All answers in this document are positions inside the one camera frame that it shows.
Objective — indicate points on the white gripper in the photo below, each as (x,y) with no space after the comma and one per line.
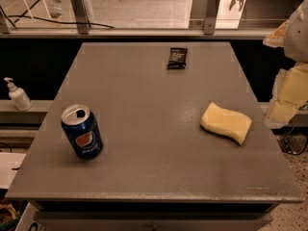
(296,38)

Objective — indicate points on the right metal bracket post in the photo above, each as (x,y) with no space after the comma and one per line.
(211,16)

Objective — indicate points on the black rxbar chocolate wrapper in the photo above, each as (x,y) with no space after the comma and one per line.
(177,58)

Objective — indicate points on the blue pepsi can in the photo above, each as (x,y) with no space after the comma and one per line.
(81,128)

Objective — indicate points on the left metal bracket post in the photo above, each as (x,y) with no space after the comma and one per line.
(81,17)

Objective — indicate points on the metal bracket post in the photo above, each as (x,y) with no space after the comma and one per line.
(81,17)
(211,16)

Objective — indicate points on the white pump bottle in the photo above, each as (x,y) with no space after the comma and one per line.
(18,95)

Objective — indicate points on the yellow sponge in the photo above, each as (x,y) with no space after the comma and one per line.
(226,123)

